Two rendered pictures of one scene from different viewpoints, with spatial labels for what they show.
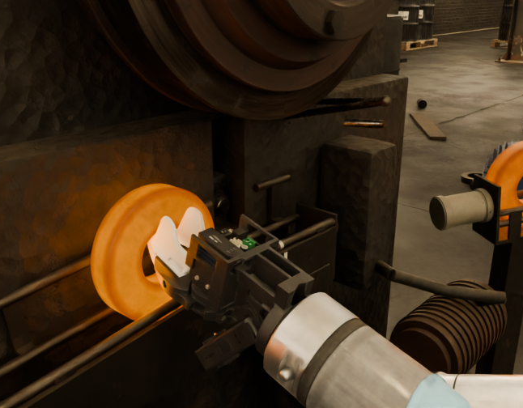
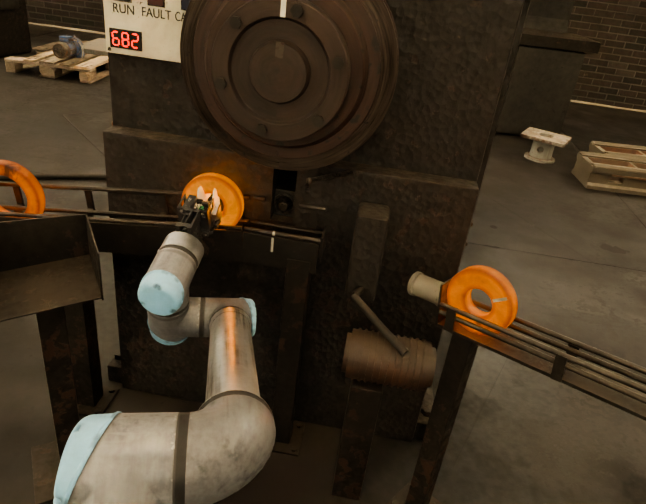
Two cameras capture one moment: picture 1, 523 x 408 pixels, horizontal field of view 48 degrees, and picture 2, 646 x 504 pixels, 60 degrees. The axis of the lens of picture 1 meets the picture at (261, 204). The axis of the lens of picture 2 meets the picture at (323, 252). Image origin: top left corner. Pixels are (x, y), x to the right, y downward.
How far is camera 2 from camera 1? 1.12 m
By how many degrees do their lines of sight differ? 48
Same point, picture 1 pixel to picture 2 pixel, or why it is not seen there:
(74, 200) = (195, 167)
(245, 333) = not seen: hidden behind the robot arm
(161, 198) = (211, 180)
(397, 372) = (161, 264)
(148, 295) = not seen: hidden behind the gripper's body
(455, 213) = (414, 286)
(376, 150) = (365, 216)
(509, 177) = (459, 284)
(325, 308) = (179, 237)
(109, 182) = (212, 166)
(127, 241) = (192, 190)
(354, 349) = (165, 251)
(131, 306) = not seen: hidden behind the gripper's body
